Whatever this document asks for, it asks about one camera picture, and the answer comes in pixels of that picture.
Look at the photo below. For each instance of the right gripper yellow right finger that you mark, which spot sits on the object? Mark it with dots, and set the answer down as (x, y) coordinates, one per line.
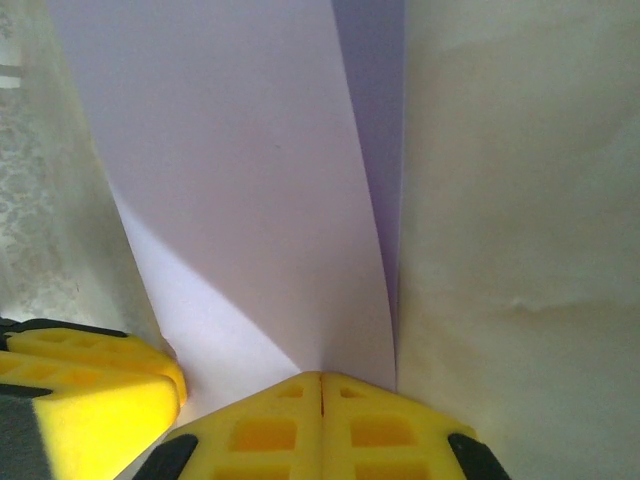
(385, 440)

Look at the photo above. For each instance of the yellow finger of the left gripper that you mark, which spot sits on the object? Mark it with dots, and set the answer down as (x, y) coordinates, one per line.
(100, 345)
(90, 420)

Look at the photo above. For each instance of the purple paper sheet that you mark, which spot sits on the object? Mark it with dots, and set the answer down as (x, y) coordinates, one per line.
(250, 175)

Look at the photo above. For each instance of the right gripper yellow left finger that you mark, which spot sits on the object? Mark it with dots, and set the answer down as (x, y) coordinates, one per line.
(260, 440)

